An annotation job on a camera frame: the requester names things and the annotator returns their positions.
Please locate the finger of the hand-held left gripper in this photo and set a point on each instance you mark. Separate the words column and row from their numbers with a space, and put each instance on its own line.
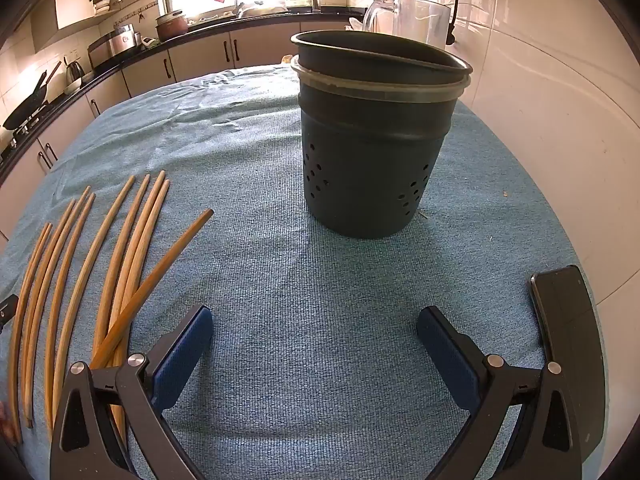
column 7, row 311

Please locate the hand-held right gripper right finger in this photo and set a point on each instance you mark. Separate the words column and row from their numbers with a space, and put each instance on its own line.
column 445, row 355

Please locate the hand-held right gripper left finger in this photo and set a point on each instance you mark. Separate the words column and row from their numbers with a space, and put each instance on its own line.
column 182, row 355

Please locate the bunch of wooden chopsticks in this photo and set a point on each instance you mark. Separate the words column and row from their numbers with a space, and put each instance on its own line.
column 120, row 250

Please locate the dark grey perforated chopstick holder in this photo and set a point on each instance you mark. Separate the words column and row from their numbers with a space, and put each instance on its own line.
column 370, row 170

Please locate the black smartphone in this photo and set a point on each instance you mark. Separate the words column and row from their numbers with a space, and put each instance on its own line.
column 567, row 340

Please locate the blue tablecloth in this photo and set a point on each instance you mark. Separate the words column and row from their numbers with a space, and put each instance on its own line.
column 240, row 170

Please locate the black wok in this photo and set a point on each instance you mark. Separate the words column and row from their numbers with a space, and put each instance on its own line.
column 27, row 107

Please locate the white bowl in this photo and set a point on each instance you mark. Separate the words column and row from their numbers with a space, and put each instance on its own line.
column 71, row 87

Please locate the steel kettle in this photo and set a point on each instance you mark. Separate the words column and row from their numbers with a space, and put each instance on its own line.
column 74, row 72

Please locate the silver rice cooker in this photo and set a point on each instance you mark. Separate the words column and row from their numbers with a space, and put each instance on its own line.
column 115, row 42

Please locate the beige upper kitchen cabinets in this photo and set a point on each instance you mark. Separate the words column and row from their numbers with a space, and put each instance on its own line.
column 75, row 5

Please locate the black kitchen countertop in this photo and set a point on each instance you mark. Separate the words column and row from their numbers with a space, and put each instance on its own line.
column 200, row 30

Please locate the brown clay pot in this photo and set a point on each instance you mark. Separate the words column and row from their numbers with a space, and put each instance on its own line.
column 172, row 27

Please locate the clear glass mug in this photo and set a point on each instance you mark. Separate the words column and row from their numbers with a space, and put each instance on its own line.
column 415, row 15

